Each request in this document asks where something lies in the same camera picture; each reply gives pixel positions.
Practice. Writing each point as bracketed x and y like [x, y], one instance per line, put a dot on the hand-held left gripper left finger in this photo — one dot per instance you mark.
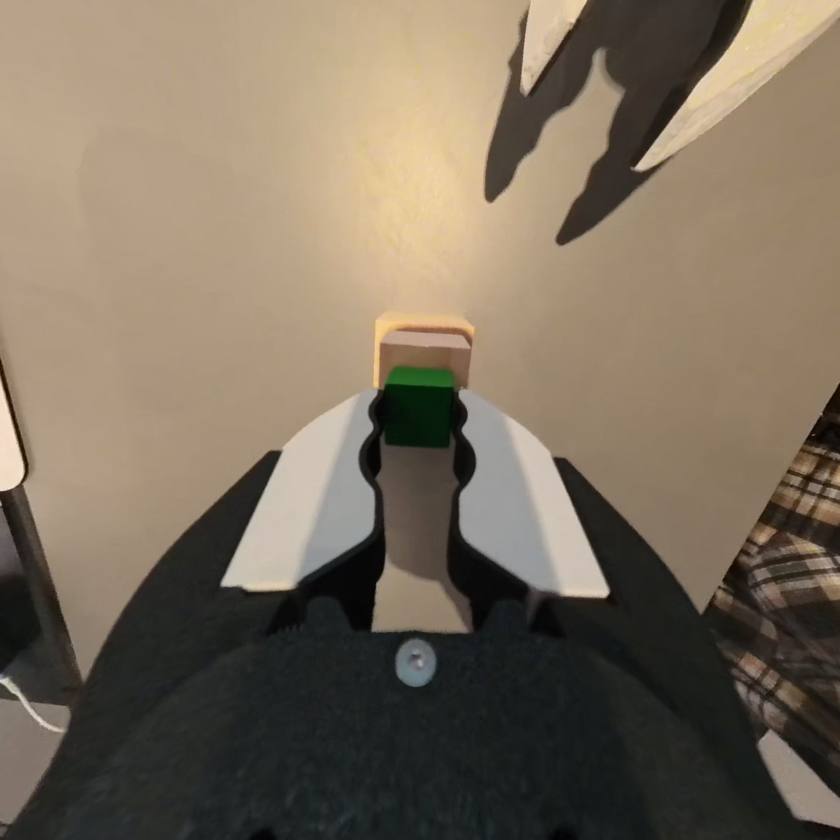
[315, 499]

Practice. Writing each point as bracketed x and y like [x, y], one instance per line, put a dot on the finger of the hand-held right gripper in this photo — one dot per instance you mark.
[544, 33]
[754, 65]

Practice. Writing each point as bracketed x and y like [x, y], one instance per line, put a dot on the large plain wooden cube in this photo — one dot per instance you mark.
[394, 323]

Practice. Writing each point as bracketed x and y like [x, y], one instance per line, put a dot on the person's plaid shirt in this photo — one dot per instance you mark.
[787, 558]

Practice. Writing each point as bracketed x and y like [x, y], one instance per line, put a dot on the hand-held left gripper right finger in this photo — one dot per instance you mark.
[525, 505]

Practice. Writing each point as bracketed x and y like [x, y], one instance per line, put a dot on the green wooden cube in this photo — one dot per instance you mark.
[417, 407]

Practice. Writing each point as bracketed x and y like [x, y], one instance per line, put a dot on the medium plain wooden cube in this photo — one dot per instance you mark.
[426, 351]

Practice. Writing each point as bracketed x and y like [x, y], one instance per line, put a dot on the white rounded base plate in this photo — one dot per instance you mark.
[10, 426]

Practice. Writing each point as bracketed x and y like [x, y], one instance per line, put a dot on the black stand post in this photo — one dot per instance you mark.
[39, 590]

